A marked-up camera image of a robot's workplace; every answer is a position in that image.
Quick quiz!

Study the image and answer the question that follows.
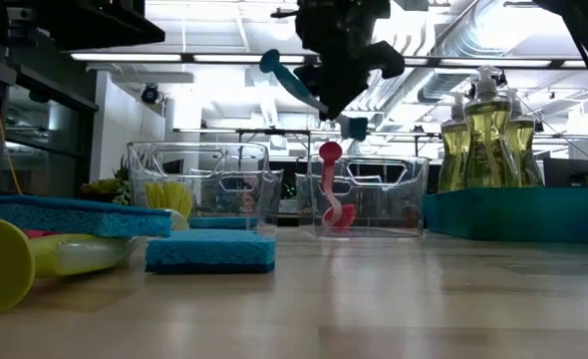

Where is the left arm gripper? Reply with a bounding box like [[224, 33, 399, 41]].
[[0, 0, 165, 51]]

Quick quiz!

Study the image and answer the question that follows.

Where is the blue two-layer sponge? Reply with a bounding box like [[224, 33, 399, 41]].
[[187, 215, 260, 231], [0, 193, 174, 238], [144, 228, 278, 274]]

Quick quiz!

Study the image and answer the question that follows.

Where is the clear plastic bin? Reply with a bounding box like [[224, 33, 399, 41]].
[[296, 153, 433, 238], [127, 141, 284, 233]]

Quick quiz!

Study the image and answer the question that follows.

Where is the teal plastic tray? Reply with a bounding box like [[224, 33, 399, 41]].
[[423, 186, 588, 244]]

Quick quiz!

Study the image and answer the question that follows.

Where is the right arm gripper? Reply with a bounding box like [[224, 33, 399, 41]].
[[293, 0, 393, 122]]

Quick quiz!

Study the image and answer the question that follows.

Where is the yellow-green dish brush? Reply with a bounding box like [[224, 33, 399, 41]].
[[0, 179, 194, 318]]

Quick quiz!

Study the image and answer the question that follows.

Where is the black monitor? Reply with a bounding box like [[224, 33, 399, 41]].
[[542, 158, 588, 189]]

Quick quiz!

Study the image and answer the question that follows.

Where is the blue dish brush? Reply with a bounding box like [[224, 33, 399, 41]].
[[258, 48, 370, 142]]

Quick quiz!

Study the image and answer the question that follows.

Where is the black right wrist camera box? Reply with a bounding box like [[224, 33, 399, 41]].
[[367, 40, 406, 80]]

